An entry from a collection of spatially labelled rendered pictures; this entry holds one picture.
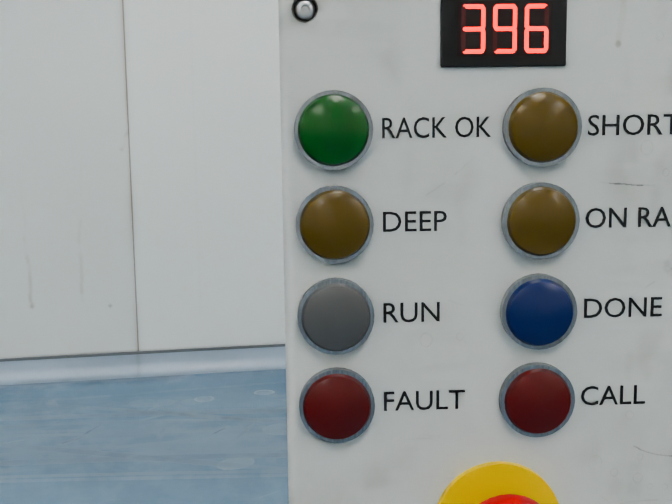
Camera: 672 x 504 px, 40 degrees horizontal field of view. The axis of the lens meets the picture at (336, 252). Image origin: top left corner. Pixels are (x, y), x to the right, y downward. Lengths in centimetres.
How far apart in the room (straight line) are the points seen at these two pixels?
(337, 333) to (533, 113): 11
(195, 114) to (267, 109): 31
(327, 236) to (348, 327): 4
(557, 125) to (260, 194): 374
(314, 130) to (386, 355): 9
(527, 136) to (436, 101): 4
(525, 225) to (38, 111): 378
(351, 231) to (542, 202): 7
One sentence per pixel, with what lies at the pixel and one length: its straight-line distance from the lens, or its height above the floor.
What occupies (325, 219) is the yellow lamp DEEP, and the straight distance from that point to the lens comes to 35.
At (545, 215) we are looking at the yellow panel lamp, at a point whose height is 107.
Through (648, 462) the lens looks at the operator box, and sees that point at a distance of 41.
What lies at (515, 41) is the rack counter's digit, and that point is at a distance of 37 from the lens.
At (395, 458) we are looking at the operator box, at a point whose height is 98.
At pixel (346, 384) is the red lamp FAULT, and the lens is 37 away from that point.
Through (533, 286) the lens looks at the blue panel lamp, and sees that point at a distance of 37.
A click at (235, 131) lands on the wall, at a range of 406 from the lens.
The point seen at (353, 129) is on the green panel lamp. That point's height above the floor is 111.
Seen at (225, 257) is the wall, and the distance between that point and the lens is 411.
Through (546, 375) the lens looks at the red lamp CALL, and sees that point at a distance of 38.
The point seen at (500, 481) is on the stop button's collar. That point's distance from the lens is 39.
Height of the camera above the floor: 111
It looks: 8 degrees down
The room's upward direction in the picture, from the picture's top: 1 degrees counter-clockwise
